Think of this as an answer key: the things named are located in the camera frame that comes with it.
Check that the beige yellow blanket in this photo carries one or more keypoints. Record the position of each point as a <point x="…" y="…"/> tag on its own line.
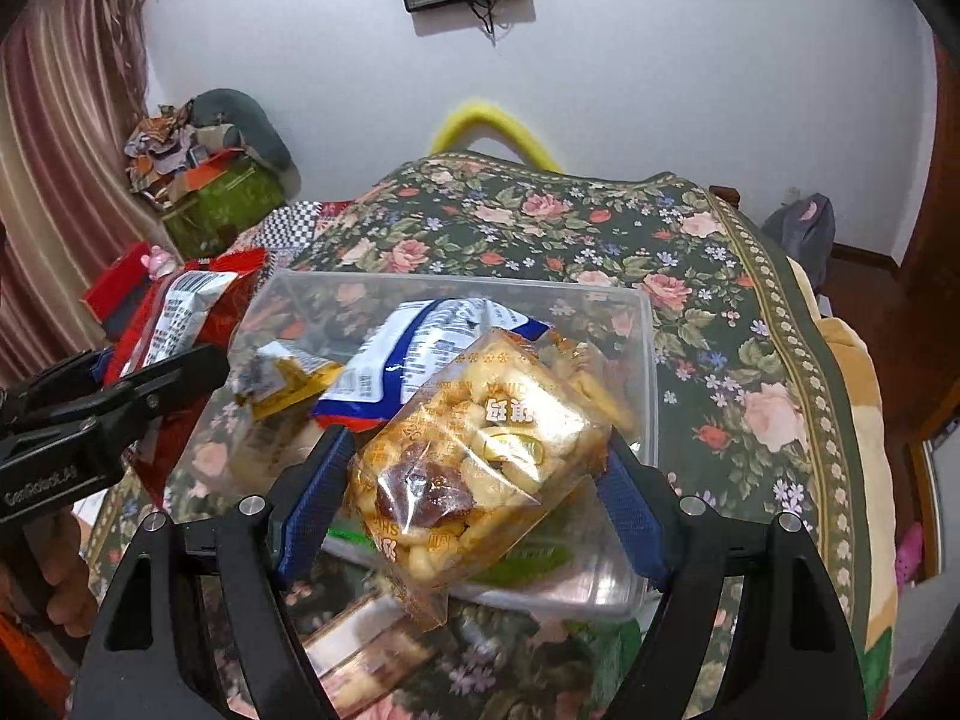
<point x="855" y="405"/>

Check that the wooden door frame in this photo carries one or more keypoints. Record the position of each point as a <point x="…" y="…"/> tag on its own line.
<point x="937" y="240"/>

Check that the clear plastic storage box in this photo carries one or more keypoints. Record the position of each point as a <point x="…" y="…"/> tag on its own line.
<point x="450" y="292"/>

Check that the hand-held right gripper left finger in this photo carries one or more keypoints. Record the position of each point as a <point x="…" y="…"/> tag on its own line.
<point x="315" y="510"/>

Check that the pink object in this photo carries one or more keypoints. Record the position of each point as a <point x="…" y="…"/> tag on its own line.
<point x="907" y="555"/>

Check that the patchwork quilt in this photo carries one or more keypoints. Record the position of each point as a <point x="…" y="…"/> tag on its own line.
<point x="300" y="221"/>

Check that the pile of patterned clothes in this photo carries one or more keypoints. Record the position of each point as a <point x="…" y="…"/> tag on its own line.
<point x="161" y="142"/>

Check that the grey backpack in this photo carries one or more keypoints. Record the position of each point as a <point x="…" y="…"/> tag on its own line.
<point x="806" y="232"/>

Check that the yellow foam tube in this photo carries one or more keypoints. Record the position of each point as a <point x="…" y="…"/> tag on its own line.
<point x="480" y="111"/>

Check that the green cardboard box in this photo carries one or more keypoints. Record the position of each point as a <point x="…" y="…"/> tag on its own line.
<point x="225" y="210"/>

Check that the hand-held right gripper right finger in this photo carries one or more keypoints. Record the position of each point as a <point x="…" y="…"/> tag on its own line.
<point x="630" y="517"/>

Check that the person's left hand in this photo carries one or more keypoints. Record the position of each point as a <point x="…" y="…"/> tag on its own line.
<point x="64" y="570"/>

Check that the striped red curtain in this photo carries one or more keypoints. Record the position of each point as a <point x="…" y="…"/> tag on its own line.
<point x="67" y="127"/>

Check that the green-edged pastry packet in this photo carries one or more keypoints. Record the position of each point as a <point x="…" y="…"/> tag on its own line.
<point x="532" y="562"/>

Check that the clear bag of biscuits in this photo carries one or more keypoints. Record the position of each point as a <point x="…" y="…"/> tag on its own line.
<point x="480" y="457"/>

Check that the red snack packet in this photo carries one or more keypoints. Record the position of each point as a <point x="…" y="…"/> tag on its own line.
<point x="225" y="292"/>

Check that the red box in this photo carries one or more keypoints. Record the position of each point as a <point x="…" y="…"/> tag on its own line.
<point x="112" y="289"/>

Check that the brown snack bar packet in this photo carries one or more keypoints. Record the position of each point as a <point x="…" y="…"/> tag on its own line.
<point x="360" y="652"/>

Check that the blue white snack bag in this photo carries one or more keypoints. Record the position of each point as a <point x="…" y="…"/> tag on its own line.
<point x="390" y="375"/>

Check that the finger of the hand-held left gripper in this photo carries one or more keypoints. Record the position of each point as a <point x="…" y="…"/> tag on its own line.
<point x="96" y="364"/>
<point x="180" y="375"/>

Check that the yellow snack packet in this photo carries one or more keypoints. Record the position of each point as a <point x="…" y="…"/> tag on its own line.
<point x="285" y="390"/>

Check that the orange cloth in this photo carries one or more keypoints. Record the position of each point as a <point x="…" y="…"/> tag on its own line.
<point x="30" y="675"/>

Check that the pink plush toy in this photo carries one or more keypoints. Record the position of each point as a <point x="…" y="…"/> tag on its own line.
<point x="161" y="261"/>

